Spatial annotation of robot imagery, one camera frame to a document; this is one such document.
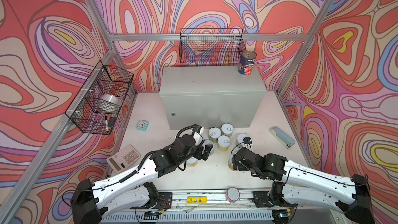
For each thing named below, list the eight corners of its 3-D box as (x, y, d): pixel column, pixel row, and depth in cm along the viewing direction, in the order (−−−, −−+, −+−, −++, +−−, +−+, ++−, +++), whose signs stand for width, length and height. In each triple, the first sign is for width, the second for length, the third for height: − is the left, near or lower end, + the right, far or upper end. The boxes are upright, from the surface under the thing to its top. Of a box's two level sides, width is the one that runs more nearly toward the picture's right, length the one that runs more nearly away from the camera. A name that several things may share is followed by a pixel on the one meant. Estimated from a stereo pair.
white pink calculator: (109, 161, 88) (106, 159, 85) (130, 144, 94) (128, 141, 92) (120, 174, 83) (117, 172, 80) (141, 155, 90) (139, 153, 87)
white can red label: (221, 137, 96) (222, 133, 93) (220, 127, 101) (221, 123, 97) (233, 137, 96) (234, 133, 93) (231, 127, 101) (233, 123, 97)
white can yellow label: (218, 151, 90) (218, 147, 87) (217, 138, 95) (217, 135, 92) (230, 151, 90) (231, 147, 87) (228, 138, 95) (229, 135, 92)
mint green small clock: (136, 128, 101) (134, 127, 99) (141, 120, 105) (140, 118, 103) (145, 131, 100) (144, 129, 98) (150, 123, 104) (149, 121, 102)
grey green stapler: (287, 150, 92) (292, 145, 88) (268, 132, 101) (272, 127, 96) (291, 147, 94) (296, 142, 89) (272, 129, 102) (276, 124, 97)
